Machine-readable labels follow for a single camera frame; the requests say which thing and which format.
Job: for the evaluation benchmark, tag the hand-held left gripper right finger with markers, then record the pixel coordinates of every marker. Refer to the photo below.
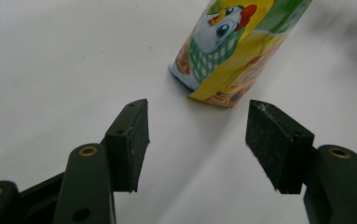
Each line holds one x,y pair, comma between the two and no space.
278,146

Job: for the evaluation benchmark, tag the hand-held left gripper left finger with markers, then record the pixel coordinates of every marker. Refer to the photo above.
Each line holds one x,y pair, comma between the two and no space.
126,149

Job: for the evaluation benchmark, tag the yellow seasoning packet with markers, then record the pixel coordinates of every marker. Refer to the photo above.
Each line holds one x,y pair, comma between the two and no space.
229,62

